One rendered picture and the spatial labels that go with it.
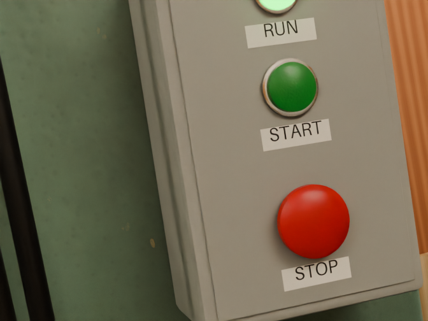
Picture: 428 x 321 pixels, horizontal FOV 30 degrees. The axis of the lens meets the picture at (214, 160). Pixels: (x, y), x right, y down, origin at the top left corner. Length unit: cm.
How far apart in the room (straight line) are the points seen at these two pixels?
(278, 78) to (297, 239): 6
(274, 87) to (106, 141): 9
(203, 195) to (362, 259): 7
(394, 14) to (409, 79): 16
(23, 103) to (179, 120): 8
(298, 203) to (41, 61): 13
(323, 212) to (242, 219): 3
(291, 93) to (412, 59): 169
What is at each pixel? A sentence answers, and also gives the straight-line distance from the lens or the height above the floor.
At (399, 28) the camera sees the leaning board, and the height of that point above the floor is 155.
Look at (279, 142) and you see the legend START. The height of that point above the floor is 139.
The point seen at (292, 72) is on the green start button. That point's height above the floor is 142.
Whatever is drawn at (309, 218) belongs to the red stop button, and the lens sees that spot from 32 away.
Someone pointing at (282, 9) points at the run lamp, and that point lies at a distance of 33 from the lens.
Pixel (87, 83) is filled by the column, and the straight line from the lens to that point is 37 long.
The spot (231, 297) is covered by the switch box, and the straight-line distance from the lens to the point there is 33.
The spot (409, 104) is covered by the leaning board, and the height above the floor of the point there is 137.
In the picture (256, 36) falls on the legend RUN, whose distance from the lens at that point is 33.
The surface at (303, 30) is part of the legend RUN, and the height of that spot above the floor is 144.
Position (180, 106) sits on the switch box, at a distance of 32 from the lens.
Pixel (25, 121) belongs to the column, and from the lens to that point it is 37.
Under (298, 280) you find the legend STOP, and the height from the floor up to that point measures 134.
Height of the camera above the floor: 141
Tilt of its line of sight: 3 degrees down
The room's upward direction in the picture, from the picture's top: 9 degrees counter-clockwise
